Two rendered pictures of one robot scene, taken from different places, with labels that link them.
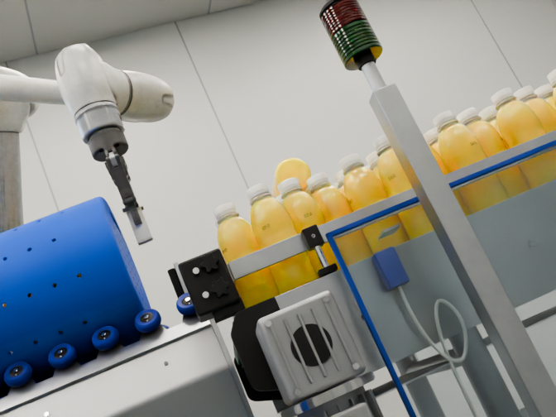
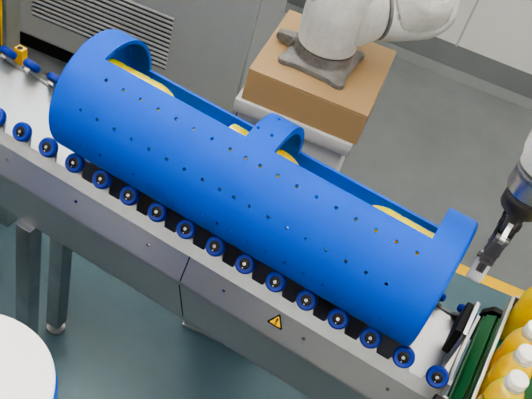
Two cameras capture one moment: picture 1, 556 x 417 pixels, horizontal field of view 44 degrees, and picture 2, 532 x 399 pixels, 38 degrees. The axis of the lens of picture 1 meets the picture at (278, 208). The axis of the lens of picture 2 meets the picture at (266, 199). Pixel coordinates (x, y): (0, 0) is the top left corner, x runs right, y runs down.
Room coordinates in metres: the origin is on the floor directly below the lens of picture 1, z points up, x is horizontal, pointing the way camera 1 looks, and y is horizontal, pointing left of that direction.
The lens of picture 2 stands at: (0.11, 0.17, 2.17)
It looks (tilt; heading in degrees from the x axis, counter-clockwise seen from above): 43 degrees down; 27
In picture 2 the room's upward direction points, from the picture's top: 18 degrees clockwise
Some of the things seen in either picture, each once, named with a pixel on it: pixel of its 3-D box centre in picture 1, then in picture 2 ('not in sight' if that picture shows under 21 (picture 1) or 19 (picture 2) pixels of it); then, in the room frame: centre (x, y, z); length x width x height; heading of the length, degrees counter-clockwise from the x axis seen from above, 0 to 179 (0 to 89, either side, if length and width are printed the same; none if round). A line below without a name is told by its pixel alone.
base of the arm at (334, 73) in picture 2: not in sight; (317, 47); (1.64, 0.93, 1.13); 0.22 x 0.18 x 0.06; 104
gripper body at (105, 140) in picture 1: (112, 156); (517, 210); (1.27, 0.26, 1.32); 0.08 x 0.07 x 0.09; 10
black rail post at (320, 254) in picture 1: (318, 250); not in sight; (1.07, -0.03, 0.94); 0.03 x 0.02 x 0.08; 100
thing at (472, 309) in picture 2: (185, 299); (456, 333); (1.25, 0.23, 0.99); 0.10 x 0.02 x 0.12; 10
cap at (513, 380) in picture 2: (224, 210); (518, 379); (1.16, 0.09, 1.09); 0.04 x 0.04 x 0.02
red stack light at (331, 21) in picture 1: (344, 21); not in sight; (0.96, -0.21, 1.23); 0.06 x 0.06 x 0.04
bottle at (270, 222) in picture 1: (280, 242); not in sight; (1.13, 0.02, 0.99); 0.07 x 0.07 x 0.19
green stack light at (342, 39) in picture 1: (357, 45); not in sight; (0.96, -0.21, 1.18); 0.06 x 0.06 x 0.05
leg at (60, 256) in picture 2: not in sight; (59, 267); (1.14, 1.27, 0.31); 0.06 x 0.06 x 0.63; 10
